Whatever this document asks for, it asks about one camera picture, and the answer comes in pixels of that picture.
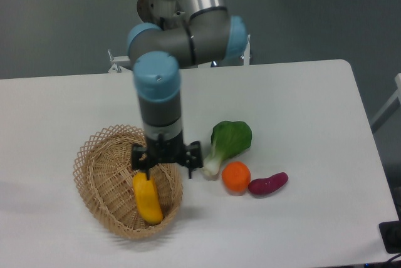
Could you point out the green bok choy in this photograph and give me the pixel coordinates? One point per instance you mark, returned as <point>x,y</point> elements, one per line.
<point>228,140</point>

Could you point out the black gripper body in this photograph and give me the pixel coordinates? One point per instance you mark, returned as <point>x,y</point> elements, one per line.
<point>162,150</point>

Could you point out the orange fruit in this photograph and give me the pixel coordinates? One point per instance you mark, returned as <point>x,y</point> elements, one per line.
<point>236,177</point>

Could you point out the black device at table edge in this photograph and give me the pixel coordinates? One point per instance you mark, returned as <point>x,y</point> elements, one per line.
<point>390,232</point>

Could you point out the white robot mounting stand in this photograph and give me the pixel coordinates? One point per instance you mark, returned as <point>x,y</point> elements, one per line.
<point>122,64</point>

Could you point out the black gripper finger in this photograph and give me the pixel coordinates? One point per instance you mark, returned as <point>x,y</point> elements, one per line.
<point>192,157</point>
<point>139,160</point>

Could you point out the white frame at right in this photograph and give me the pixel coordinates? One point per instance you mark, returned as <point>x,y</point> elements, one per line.
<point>388,108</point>

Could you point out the purple sweet potato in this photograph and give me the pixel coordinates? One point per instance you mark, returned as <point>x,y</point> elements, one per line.
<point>266,186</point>

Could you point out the woven wicker basket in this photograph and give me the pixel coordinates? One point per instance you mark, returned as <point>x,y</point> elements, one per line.
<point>103,177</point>

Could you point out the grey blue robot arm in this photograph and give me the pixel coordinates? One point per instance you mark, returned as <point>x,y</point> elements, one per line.
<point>175,34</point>

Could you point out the yellow mango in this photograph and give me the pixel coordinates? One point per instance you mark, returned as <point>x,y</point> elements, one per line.
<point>147,198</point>

